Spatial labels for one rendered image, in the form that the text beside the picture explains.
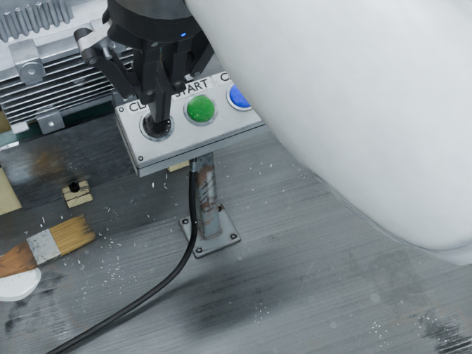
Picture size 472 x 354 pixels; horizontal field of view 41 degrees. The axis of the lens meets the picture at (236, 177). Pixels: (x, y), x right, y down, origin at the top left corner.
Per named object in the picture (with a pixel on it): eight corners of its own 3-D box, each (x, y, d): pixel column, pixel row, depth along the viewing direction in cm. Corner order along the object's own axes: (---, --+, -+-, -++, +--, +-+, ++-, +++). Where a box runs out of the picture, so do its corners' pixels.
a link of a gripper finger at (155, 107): (164, 92, 55) (156, 95, 55) (162, 121, 62) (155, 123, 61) (152, 62, 56) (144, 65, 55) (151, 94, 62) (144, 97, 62)
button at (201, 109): (192, 130, 68) (193, 123, 66) (182, 105, 68) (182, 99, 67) (218, 121, 68) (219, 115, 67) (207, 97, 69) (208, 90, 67)
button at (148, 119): (148, 145, 67) (148, 139, 65) (138, 120, 67) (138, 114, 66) (175, 135, 67) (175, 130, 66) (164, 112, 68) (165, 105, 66)
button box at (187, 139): (138, 179, 70) (137, 165, 64) (115, 123, 71) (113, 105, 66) (275, 130, 73) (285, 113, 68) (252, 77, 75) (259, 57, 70)
